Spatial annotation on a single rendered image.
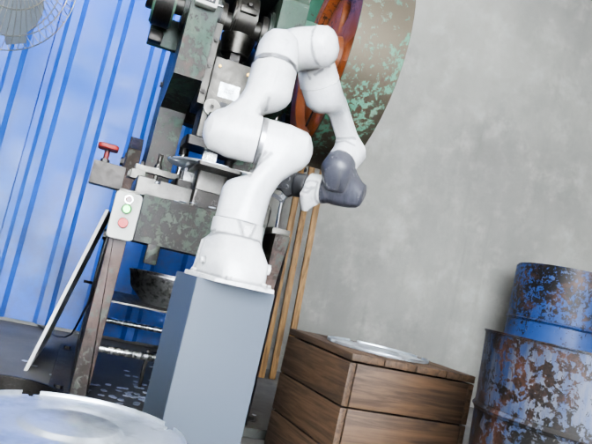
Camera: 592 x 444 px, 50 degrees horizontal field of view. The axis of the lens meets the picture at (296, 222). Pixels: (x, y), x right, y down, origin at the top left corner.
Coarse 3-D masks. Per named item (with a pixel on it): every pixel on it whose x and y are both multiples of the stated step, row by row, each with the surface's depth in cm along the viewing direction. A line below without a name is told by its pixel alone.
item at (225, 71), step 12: (216, 60) 216; (228, 60) 217; (216, 72) 215; (228, 72) 217; (240, 72) 218; (216, 84) 215; (228, 84) 217; (240, 84) 218; (216, 96) 215; (228, 96) 216; (204, 108) 213; (216, 108) 214; (204, 120) 214; (192, 132) 222
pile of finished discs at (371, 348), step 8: (328, 336) 182; (344, 344) 170; (352, 344) 179; (360, 344) 177; (368, 344) 185; (376, 344) 194; (368, 352) 166; (376, 352) 165; (384, 352) 173; (392, 352) 175; (400, 352) 191; (408, 360) 168; (416, 360) 168; (424, 360) 181
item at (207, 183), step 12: (192, 168) 205; (204, 168) 199; (216, 168) 194; (228, 168) 194; (204, 180) 204; (216, 180) 205; (228, 180) 212; (192, 192) 203; (204, 192) 204; (216, 192) 205; (192, 204) 202; (204, 204) 204; (216, 204) 204
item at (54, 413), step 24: (0, 408) 81; (24, 408) 83; (48, 408) 86; (72, 408) 88; (96, 408) 91; (120, 408) 94; (0, 432) 72; (24, 432) 74; (48, 432) 74; (72, 432) 76; (96, 432) 78; (120, 432) 81; (144, 432) 85; (168, 432) 87
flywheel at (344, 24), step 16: (336, 0) 250; (352, 0) 234; (320, 16) 259; (336, 16) 250; (352, 16) 229; (336, 32) 244; (352, 32) 224; (336, 64) 231; (304, 112) 258; (304, 128) 249
